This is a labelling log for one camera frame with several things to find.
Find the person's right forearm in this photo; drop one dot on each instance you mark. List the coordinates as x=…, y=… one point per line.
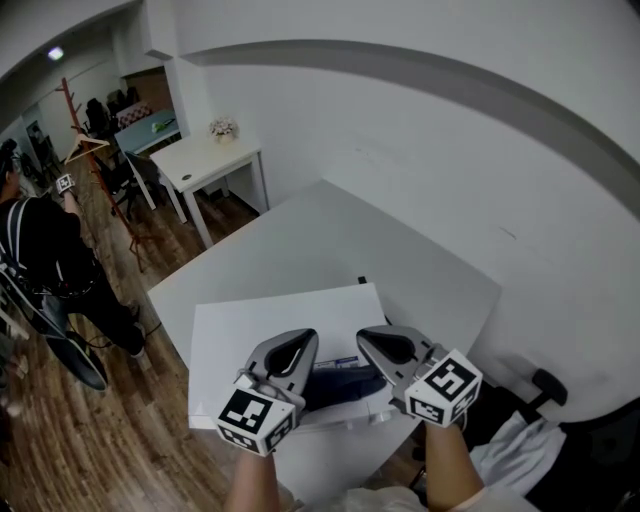
x=450, y=465

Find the white microwave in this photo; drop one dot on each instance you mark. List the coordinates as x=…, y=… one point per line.
x=240, y=330

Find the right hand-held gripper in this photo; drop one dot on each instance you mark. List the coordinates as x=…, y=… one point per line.
x=445, y=387

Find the wooden clothes hanger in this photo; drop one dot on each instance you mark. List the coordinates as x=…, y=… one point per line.
x=87, y=145

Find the white crumpled cloth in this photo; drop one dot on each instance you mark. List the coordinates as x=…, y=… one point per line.
x=520, y=455

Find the small green item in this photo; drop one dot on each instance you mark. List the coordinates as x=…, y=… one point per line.
x=162, y=126

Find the white ceiling lamp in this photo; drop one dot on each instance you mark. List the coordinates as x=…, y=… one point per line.
x=55, y=53

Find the red wooden coat rack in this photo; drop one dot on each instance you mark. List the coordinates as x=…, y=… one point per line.
x=95, y=170

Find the white flower pot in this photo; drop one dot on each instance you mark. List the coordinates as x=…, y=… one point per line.
x=224, y=132

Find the light blue table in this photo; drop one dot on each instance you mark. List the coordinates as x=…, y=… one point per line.
x=145, y=132

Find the left hand-held gripper camera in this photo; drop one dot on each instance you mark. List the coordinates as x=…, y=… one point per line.
x=257, y=384

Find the small white desk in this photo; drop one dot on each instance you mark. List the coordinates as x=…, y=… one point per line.
x=205, y=160

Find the person's left forearm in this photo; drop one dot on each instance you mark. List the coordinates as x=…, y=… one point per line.
x=250, y=485

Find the black swivel chair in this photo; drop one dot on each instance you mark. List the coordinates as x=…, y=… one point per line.
x=97, y=116

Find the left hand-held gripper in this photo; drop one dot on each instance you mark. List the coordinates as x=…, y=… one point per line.
x=247, y=417

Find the black office chair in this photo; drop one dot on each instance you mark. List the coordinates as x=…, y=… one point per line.
x=600, y=460

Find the hand-held gripper camera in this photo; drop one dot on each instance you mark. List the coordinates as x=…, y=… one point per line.
x=431, y=359
x=257, y=384

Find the right hand-held gripper camera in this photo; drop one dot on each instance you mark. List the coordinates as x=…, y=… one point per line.
x=431, y=359

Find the dark chair with draped cloth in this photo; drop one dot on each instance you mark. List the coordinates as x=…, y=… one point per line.
x=145, y=175

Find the red checkered cloth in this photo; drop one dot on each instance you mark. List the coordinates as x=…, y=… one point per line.
x=132, y=114

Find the dark blue cloth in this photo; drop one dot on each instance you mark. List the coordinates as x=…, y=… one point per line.
x=345, y=385

